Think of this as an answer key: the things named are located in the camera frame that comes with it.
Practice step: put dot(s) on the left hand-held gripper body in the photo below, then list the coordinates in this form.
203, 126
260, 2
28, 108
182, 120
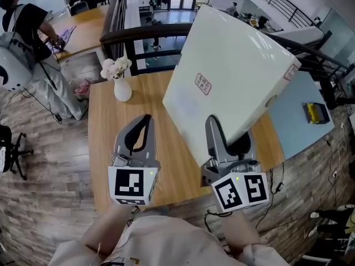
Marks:
130, 186

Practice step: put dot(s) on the black stair railing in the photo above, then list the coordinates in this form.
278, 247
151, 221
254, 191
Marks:
280, 1

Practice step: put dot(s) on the wooden table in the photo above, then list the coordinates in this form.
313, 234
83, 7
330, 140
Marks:
138, 109

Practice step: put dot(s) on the person's white shirt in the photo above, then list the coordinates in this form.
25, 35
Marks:
172, 245

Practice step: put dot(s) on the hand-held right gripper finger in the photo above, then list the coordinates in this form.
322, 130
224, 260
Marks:
215, 140
244, 148

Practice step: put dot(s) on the white vase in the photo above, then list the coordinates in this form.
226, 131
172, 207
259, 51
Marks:
122, 90

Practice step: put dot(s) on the white box item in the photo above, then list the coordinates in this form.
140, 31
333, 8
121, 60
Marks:
230, 73

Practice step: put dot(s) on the person's right forearm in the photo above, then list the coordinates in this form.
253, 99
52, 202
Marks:
240, 231

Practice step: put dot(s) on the person's left forearm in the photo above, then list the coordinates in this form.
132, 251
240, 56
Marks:
108, 226

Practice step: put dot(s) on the light blue table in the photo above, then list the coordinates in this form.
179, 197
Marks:
291, 120

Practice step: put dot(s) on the black office chair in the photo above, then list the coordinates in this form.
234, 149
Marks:
11, 148

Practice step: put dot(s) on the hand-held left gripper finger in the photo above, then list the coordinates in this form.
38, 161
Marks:
149, 148
121, 141

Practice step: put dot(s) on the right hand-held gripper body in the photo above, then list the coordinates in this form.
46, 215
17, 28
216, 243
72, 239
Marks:
241, 190

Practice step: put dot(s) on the yellow and black device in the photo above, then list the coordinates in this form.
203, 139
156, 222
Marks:
314, 112

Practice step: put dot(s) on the pink plastic bag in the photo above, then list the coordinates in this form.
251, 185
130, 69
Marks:
82, 89

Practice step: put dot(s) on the black balcony railing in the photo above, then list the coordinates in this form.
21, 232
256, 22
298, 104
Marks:
144, 32

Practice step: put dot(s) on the light wooden desk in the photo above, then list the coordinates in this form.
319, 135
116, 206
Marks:
86, 29

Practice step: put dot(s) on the white flower bouquet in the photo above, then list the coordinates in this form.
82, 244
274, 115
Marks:
115, 66

